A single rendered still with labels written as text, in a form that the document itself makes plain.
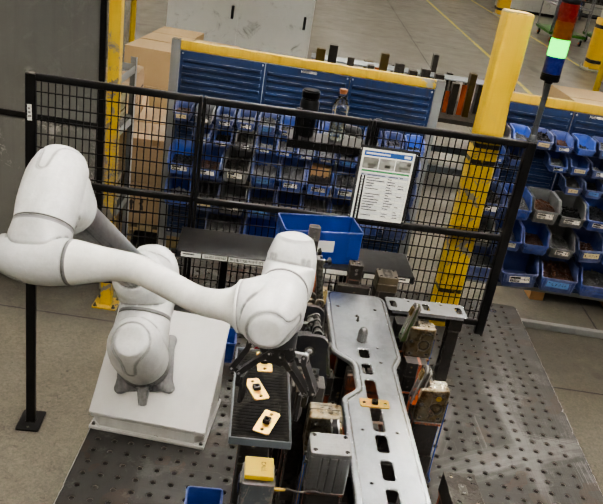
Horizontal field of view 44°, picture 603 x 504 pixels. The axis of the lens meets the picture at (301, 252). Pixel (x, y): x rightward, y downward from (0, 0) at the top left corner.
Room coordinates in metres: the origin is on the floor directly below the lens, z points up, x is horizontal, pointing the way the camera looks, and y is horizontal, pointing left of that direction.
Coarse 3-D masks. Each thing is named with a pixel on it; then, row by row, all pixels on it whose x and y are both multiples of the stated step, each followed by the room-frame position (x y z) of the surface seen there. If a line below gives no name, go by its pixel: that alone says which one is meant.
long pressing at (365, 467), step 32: (352, 320) 2.22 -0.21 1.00; (384, 320) 2.26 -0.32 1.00; (352, 352) 2.02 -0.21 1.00; (384, 352) 2.05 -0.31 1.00; (384, 384) 1.87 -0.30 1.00; (352, 416) 1.69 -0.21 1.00; (384, 416) 1.71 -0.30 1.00; (352, 448) 1.55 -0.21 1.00; (416, 448) 1.60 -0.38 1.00; (352, 480) 1.43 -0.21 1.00; (384, 480) 1.45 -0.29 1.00; (416, 480) 1.47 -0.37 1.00
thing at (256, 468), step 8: (248, 456) 1.27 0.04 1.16; (248, 464) 1.24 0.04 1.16; (256, 464) 1.24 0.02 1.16; (264, 464) 1.25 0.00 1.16; (272, 464) 1.25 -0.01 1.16; (248, 472) 1.22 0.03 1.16; (256, 472) 1.22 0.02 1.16; (264, 472) 1.22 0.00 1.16; (272, 472) 1.23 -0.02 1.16; (264, 480) 1.21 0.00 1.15; (272, 480) 1.21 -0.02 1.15
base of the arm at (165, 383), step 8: (168, 352) 1.93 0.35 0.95; (168, 368) 1.91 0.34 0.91; (120, 376) 1.89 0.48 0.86; (168, 376) 1.90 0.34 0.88; (120, 384) 1.88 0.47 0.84; (128, 384) 1.87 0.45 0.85; (152, 384) 1.87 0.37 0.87; (160, 384) 1.88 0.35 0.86; (168, 384) 1.89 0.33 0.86; (120, 392) 1.86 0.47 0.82; (144, 392) 1.85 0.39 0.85; (168, 392) 1.88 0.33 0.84; (144, 400) 1.84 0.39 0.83
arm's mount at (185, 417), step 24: (192, 336) 2.02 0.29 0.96; (216, 336) 2.03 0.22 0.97; (192, 360) 1.96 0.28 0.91; (216, 360) 1.97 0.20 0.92; (192, 384) 1.91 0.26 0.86; (216, 384) 1.92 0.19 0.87; (96, 408) 1.83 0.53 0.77; (120, 408) 1.84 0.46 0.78; (144, 408) 1.85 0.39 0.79; (168, 408) 1.85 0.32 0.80; (192, 408) 1.86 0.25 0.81; (216, 408) 2.01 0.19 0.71; (120, 432) 1.83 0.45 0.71; (144, 432) 1.83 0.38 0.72; (168, 432) 1.82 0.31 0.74; (192, 432) 1.82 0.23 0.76
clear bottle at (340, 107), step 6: (342, 90) 2.84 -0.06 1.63; (342, 96) 2.84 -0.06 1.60; (336, 102) 2.84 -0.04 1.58; (342, 102) 2.83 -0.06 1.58; (336, 108) 2.83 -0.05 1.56; (342, 108) 2.83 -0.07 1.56; (348, 108) 2.85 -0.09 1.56; (342, 114) 2.83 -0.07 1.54; (336, 126) 2.83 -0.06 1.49; (342, 126) 2.83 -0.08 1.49; (330, 132) 2.84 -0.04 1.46; (330, 138) 2.83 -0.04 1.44; (336, 138) 2.82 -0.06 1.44
